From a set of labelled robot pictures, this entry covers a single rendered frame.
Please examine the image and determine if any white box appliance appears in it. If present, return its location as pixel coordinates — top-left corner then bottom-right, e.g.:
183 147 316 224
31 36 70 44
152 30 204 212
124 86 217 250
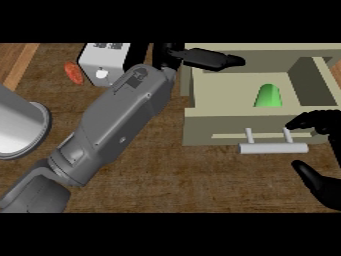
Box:
77 42 132 88

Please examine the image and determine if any red round can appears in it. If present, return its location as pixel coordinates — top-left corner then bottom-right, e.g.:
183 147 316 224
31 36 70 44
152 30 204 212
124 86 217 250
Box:
62 60 86 86

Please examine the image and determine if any large grey cylinder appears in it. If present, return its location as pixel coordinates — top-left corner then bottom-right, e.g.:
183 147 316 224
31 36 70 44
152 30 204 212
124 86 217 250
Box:
0 71 54 161

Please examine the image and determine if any beige drawer front with handle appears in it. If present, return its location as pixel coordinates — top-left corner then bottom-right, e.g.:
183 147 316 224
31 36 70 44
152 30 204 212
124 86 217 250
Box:
181 105 341 156

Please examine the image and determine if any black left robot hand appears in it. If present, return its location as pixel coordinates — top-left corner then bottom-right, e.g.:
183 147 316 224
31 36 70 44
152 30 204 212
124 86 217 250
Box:
126 42 247 73

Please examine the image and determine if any beige open drawer box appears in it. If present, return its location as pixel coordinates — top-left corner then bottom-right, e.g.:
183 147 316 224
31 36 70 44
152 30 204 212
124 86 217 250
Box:
183 42 341 118

